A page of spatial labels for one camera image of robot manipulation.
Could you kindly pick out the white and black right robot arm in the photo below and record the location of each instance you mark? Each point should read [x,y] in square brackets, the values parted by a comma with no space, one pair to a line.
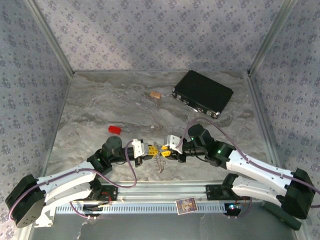
[257,170]

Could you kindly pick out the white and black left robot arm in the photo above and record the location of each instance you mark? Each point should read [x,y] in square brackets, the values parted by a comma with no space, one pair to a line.
[67,180]

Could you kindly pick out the red toy brick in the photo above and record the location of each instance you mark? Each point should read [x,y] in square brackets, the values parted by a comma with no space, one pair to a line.
[114,129]

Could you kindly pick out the small brown tag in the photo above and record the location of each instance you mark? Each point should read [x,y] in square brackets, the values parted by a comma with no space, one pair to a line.
[155,95]

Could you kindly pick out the printed marker card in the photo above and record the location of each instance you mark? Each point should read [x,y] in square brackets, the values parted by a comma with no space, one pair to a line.
[186,205]

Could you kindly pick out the black case with metal latches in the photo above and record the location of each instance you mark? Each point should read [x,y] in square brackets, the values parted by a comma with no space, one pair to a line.
[205,90]

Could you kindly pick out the dark green bar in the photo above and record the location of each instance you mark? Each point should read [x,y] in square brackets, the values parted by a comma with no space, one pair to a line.
[280,217]

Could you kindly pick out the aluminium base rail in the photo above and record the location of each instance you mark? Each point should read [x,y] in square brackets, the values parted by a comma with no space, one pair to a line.
[162,191]

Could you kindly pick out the aluminium table side rail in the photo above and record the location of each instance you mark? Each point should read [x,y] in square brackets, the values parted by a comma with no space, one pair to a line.
[52,140]
[265,125]

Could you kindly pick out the aluminium table back rail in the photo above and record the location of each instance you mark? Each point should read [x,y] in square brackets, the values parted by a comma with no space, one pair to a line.
[125,71]

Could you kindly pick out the aluminium upright frame post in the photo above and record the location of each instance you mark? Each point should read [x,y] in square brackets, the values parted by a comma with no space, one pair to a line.
[272,37]
[50,37]

